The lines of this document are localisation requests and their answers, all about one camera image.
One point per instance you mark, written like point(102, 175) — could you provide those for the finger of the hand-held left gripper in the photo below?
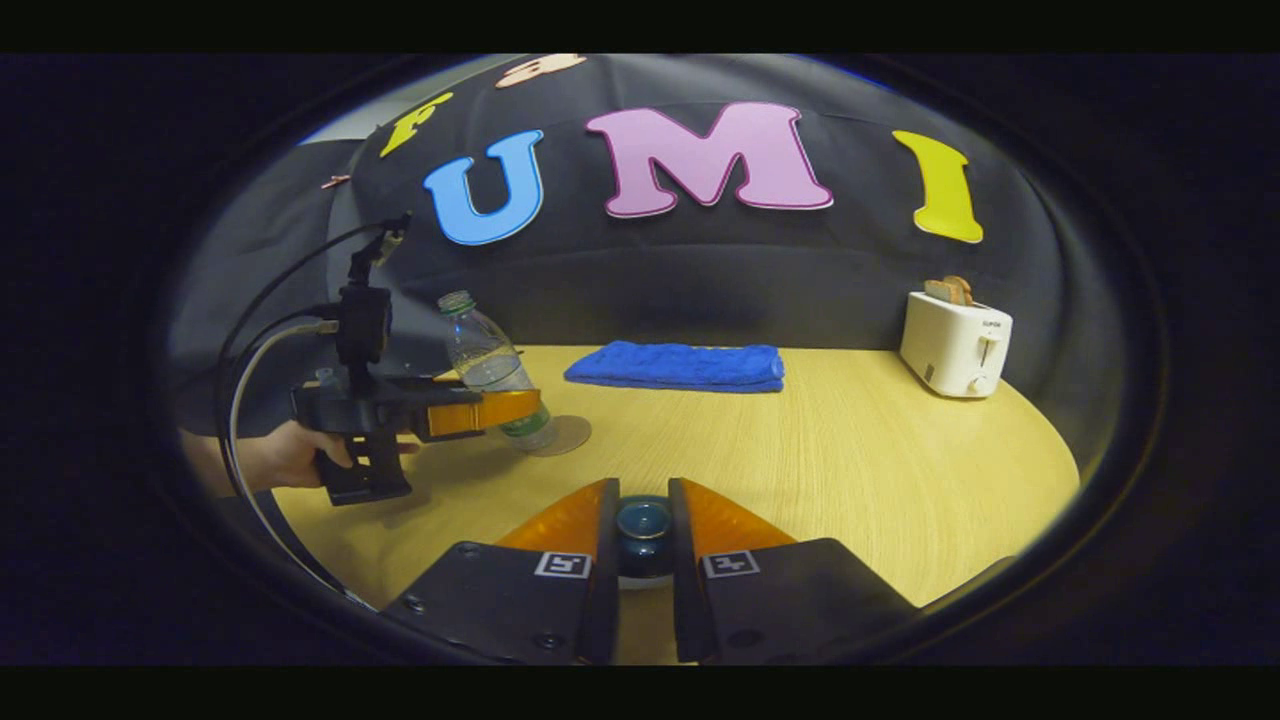
point(480, 412)

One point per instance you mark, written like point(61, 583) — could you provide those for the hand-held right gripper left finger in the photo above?
point(600, 620)

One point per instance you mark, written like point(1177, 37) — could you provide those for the clear plastic water bottle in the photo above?
point(485, 360)

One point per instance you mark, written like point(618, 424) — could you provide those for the toast slice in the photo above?
point(962, 288)
point(940, 291)

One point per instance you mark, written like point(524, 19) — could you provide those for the blue folded towel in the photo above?
point(680, 365)

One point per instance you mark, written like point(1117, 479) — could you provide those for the black backdrop cloth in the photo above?
point(700, 280)

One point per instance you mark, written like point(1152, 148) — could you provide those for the round translucent coaster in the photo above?
point(575, 435)

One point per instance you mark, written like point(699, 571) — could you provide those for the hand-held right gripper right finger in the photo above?
point(688, 620)

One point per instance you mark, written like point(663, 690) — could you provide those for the white toaster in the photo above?
point(950, 345)

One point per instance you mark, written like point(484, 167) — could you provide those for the copper metal clip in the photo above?
point(336, 182)

